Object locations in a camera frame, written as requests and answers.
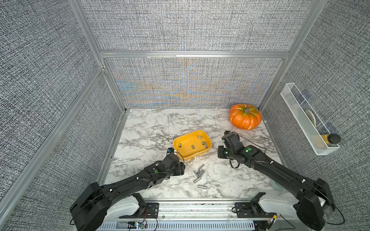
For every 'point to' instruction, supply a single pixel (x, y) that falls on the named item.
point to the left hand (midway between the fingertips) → (184, 166)
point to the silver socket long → (200, 168)
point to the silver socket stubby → (196, 173)
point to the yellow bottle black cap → (333, 138)
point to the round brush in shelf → (311, 116)
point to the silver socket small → (202, 172)
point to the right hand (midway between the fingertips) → (218, 145)
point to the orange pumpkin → (244, 116)
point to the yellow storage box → (192, 144)
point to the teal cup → (276, 186)
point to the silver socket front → (203, 186)
